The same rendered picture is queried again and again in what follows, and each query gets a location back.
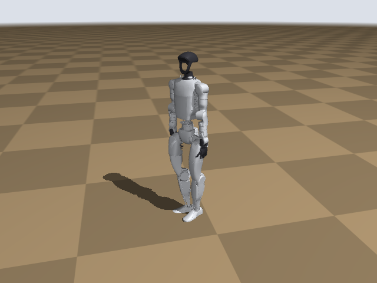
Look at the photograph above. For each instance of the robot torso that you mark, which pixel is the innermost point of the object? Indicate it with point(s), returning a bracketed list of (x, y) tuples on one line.
[(186, 105)]

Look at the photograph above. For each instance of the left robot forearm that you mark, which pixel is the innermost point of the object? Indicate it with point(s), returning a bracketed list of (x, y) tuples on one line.
[(203, 128)]

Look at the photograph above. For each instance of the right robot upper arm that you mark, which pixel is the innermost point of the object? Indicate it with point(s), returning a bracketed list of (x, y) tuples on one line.
[(171, 105)]

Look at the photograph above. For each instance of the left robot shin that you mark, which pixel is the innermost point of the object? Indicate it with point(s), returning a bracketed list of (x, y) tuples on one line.
[(197, 192)]

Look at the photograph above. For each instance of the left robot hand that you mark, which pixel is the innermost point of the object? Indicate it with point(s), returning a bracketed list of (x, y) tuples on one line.
[(203, 149)]

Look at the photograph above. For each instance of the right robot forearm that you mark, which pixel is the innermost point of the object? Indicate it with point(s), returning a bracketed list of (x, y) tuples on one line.
[(172, 121)]

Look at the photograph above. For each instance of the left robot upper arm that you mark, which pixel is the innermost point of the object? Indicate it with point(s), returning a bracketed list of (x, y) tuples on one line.
[(202, 91)]

